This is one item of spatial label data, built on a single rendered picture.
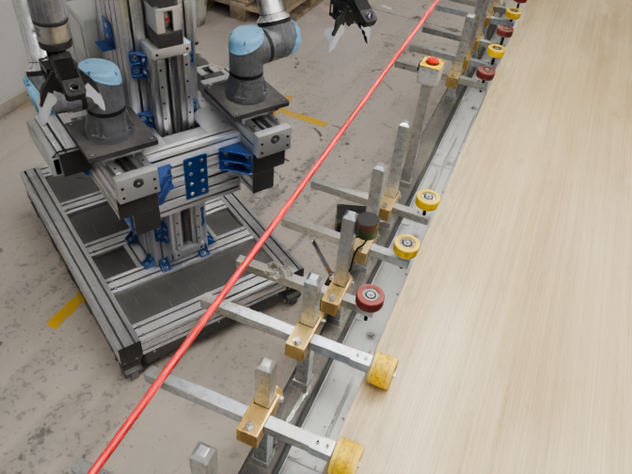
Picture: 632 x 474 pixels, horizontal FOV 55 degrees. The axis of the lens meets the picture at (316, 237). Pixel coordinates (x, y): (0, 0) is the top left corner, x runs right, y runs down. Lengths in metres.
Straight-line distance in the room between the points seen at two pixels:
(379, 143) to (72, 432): 2.43
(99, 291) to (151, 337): 0.33
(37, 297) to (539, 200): 2.16
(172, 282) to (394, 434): 1.46
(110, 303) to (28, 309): 0.50
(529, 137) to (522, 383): 1.16
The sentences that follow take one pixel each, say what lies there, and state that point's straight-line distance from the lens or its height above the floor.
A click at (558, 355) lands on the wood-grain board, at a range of 1.75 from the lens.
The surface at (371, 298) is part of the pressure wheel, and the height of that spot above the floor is 0.90.
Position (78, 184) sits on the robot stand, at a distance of 3.25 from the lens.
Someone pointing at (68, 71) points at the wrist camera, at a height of 1.47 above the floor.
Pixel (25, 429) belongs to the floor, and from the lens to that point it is 2.64.
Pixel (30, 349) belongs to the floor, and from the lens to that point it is 2.86.
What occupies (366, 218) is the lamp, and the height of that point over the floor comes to 1.13.
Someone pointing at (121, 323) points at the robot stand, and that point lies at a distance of 2.55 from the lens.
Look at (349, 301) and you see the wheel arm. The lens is 1.75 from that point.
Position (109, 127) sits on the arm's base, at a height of 1.09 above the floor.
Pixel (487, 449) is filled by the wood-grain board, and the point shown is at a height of 0.90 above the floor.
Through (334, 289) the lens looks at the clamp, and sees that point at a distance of 1.76.
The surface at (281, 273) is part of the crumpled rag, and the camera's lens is 1.79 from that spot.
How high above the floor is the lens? 2.17
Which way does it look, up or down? 43 degrees down
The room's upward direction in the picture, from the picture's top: 6 degrees clockwise
